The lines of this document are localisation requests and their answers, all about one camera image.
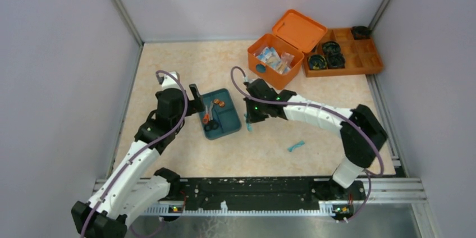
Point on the orange compartment tray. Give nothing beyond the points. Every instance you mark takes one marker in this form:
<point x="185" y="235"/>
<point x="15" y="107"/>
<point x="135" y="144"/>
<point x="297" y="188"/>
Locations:
<point x="361" y="56"/>

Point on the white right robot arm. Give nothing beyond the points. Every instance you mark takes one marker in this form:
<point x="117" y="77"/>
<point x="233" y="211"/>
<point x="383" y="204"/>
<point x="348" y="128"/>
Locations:
<point x="361" y="133"/>

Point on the black tape roll upper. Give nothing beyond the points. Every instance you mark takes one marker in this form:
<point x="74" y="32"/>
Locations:
<point x="330" y="48"/>

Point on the black tape roll right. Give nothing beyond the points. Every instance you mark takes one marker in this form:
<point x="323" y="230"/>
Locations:
<point x="335" y="61"/>

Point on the black tape roll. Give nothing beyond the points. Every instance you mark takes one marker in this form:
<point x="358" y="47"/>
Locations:
<point x="317" y="62"/>
<point x="330" y="48"/>
<point x="335" y="61"/>

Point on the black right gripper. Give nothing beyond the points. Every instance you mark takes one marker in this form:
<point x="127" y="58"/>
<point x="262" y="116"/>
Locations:
<point x="251" y="113"/>

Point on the black tape roll left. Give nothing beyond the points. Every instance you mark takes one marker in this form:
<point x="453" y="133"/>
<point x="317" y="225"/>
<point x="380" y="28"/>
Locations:
<point x="317" y="62"/>

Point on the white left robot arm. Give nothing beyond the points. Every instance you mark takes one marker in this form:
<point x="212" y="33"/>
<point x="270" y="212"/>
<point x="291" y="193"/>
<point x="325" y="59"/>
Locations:
<point x="112" y="210"/>

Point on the teal divided tray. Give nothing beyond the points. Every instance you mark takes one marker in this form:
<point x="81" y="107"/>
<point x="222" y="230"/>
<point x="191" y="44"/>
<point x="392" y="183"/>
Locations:
<point x="227" y="116"/>

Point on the teal clip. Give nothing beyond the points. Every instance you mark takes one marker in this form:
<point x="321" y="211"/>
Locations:
<point x="295" y="146"/>
<point x="248" y="124"/>

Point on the orange medicine box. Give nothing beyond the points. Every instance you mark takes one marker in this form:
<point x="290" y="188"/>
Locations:
<point x="294" y="33"/>

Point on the black handled scissors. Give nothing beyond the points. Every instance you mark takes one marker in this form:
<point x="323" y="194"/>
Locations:
<point x="212" y="124"/>

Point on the orange small scissors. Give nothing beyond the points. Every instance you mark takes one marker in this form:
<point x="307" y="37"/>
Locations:
<point x="206" y="118"/>

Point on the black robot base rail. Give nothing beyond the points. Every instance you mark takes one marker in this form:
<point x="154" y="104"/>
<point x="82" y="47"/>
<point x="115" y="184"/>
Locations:
<point x="260" y="196"/>

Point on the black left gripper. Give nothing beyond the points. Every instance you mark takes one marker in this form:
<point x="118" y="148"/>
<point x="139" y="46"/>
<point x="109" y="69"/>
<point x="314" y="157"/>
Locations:
<point x="194" y="100"/>

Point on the blue white packet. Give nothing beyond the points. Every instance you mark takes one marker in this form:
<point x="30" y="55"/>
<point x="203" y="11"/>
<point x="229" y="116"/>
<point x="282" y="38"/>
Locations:
<point x="270" y="57"/>

